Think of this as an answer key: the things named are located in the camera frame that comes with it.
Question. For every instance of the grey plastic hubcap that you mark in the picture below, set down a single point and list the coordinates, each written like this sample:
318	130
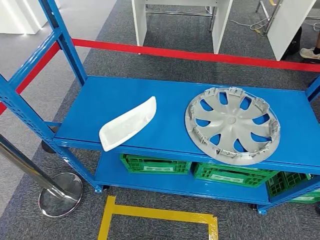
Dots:
231	121

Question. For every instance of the blue metal shelf rack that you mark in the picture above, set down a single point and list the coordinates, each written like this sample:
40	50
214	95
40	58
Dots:
175	109

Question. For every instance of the white curved plastic part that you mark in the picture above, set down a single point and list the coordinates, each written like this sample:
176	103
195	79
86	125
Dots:
127	124

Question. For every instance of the green plastic crate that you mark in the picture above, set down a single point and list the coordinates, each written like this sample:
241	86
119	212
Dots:
282	184
307	198
235	174
155	164

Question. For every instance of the red barrier belt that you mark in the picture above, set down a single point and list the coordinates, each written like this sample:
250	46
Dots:
200	55

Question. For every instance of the black bag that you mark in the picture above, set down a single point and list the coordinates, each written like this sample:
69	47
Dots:
293	43

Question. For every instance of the white desk panel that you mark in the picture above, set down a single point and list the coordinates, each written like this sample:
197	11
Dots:
287	23

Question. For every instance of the person's white shoe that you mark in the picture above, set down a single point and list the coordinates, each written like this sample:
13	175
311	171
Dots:
309	53

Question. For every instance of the white display plinth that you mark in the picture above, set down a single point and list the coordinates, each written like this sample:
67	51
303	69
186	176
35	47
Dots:
17	16

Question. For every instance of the white desk with chrome frame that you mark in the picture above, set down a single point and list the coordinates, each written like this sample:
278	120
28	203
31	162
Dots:
220	23

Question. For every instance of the chrome stanchion post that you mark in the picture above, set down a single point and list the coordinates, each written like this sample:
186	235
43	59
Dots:
47	148
25	164

